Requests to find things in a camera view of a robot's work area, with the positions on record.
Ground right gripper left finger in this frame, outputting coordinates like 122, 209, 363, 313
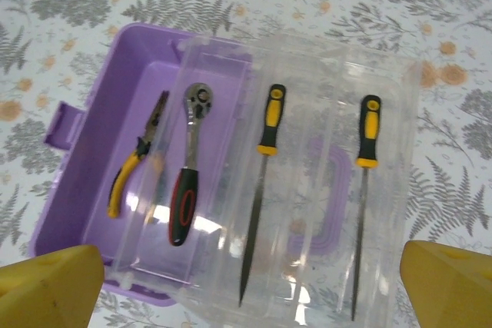
0, 244, 105, 328

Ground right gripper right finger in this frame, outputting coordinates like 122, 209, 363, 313
399, 240, 492, 328

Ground yellow handled long-nose pliers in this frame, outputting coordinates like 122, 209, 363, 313
106, 90, 171, 220

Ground chrome ratchet wrench black handle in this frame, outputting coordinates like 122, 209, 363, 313
167, 81, 216, 248

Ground black yellow handled file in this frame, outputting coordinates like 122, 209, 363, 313
238, 83, 288, 308
350, 94, 383, 323

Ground purple clear-lid plastic toolbox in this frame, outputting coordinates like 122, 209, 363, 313
27, 22, 422, 328

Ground clear plastic insert tray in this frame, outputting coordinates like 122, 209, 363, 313
111, 34, 257, 287

